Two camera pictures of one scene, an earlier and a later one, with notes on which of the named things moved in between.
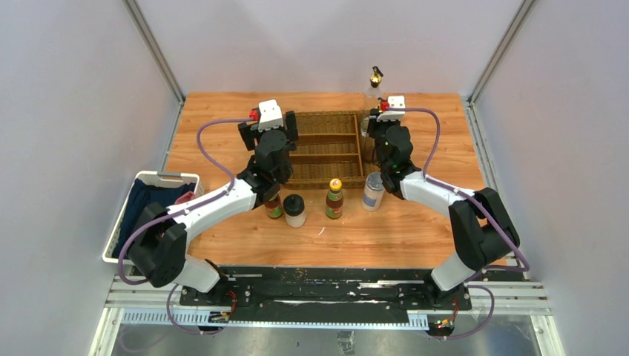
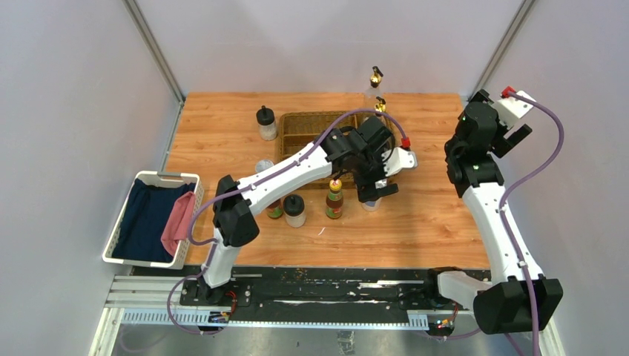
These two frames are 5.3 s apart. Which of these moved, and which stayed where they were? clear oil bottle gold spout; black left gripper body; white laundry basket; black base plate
Moved: black left gripper body
Stayed: white laundry basket; clear oil bottle gold spout; black base plate
